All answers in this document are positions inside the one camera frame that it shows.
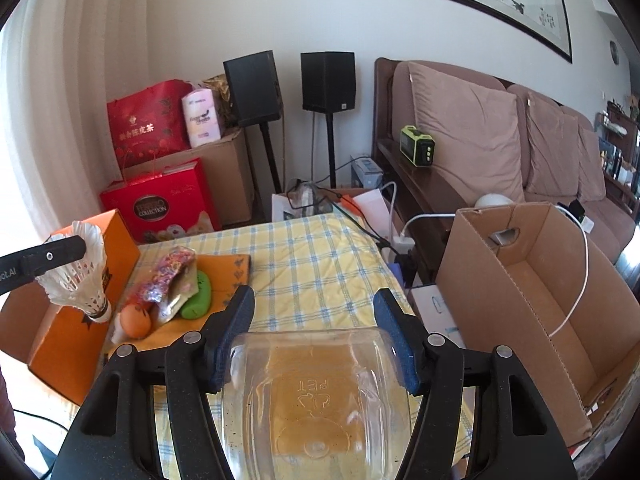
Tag orange blue knitted towel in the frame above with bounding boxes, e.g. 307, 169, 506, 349
105, 255, 250, 356

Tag orange fresh fruit cardboard box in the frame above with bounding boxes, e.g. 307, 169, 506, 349
1, 210, 140, 405

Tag right black speaker on stand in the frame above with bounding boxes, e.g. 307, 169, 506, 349
300, 51, 357, 188

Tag black speaker on stand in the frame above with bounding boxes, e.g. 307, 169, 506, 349
300, 51, 357, 188
224, 50, 283, 194

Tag white charging cable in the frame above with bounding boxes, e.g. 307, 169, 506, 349
397, 205, 590, 339

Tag white sheer curtain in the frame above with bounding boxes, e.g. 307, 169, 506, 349
1, 0, 151, 250

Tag pink white tissue pack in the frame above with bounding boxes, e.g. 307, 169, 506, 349
181, 88, 221, 148

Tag left black speaker on stand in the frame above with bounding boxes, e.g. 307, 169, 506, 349
224, 50, 283, 194

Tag clear plastic bottle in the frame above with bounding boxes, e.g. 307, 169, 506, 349
219, 327, 411, 479

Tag red chocolate collection gift box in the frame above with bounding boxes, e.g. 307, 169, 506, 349
100, 158, 221, 244

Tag bag of coloured rubber bands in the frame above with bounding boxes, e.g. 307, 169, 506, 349
126, 246, 196, 307

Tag brown cardboard box by wall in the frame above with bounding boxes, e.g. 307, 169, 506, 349
122, 128, 255, 226

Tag large open brown cardboard box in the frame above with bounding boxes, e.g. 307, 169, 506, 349
436, 203, 639, 445

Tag red tea gift bag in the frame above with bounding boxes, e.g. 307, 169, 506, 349
106, 79, 193, 169

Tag orange ping pong ball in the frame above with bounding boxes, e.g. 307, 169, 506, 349
119, 304, 152, 339

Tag white feather shuttlecock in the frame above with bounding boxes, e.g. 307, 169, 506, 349
36, 221, 113, 323

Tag green plastic egg shaker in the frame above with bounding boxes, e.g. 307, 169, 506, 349
179, 270, 212, 320

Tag yellow blue checked bedspread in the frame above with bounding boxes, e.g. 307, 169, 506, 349
135, 211, 476, 480

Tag brown wooden sofa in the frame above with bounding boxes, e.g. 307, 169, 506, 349
372, 58, 639, 278

